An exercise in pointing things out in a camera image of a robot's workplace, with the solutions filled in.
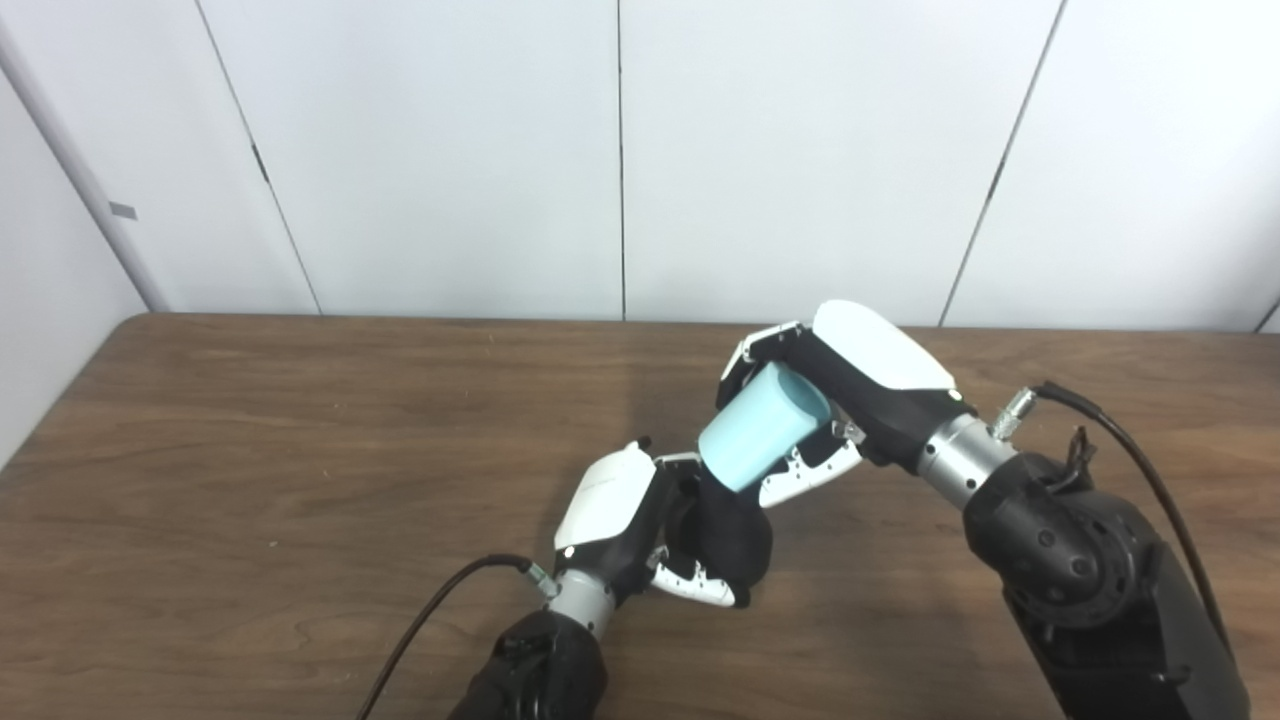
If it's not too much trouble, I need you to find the right white-black robot hand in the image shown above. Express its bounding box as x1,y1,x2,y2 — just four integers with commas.
714,298,979,509

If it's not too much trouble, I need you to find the left white-black robot hand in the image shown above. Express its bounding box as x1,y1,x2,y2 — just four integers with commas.
552,436,752,610

